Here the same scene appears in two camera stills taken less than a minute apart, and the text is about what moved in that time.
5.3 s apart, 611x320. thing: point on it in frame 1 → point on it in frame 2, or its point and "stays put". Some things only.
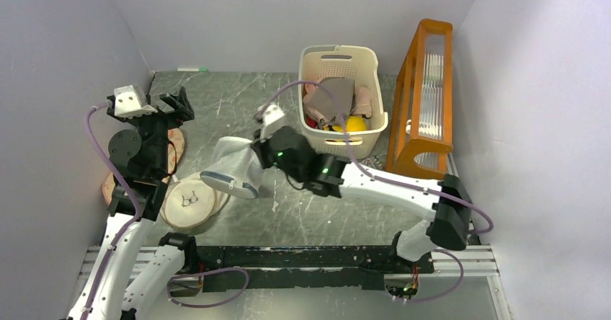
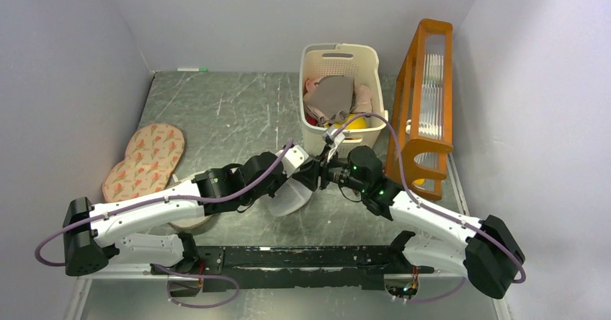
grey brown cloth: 333,96 stays put
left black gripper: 180,104 → 281,178
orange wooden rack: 419,119 stays put
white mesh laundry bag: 236,169 → 290,197
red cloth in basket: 311,122 stays put
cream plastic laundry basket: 344,62 stays put
